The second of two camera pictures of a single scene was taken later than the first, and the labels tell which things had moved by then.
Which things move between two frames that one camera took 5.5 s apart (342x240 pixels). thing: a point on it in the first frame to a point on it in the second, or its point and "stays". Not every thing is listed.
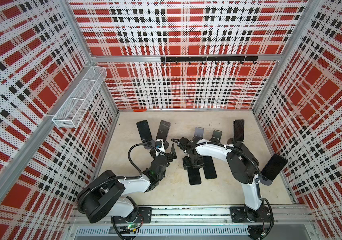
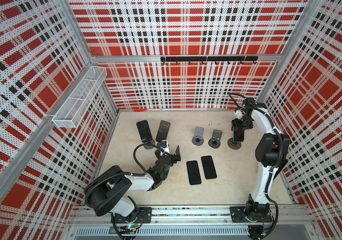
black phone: x=209 y=168 stays
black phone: x=194 y=176 stays
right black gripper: x=186 y=163 to x=236 y=124
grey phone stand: x=198 y=133 stays
